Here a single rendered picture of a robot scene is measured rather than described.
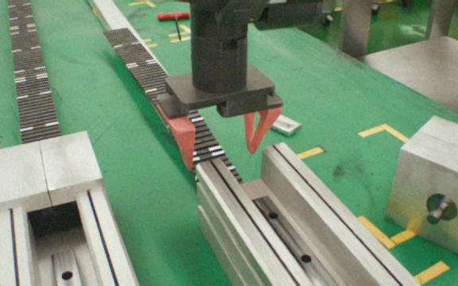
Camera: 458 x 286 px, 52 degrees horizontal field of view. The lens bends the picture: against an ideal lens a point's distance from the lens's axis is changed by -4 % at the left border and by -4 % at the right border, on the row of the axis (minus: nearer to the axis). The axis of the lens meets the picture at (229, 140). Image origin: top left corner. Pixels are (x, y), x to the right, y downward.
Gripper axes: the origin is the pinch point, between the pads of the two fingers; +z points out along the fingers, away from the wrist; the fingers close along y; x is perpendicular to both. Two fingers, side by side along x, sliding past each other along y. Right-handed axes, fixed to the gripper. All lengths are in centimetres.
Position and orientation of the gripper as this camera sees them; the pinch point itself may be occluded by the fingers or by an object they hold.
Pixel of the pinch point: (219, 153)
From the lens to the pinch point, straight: 55.7
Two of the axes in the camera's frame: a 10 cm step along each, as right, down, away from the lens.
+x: -4.1, -4.9, 7.7
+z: 0.0, 8.4, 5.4
